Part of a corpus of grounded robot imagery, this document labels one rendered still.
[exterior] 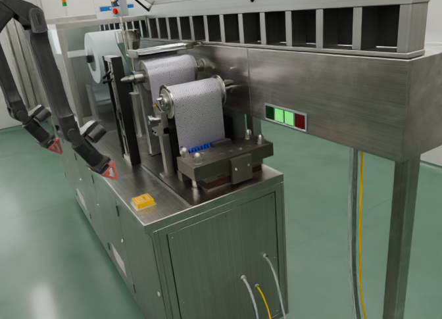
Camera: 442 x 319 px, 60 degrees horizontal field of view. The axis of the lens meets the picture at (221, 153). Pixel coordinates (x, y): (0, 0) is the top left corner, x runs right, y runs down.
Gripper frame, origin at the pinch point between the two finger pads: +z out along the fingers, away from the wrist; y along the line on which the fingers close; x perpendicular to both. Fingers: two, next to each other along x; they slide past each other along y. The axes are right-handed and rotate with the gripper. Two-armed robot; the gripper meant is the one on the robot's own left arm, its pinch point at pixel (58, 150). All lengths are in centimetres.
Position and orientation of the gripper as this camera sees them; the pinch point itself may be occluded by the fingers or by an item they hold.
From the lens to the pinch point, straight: 196.7
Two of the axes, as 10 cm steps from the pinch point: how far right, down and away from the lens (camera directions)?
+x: -5.7, 7.4, -3.7
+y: -7.0, -2.0, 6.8
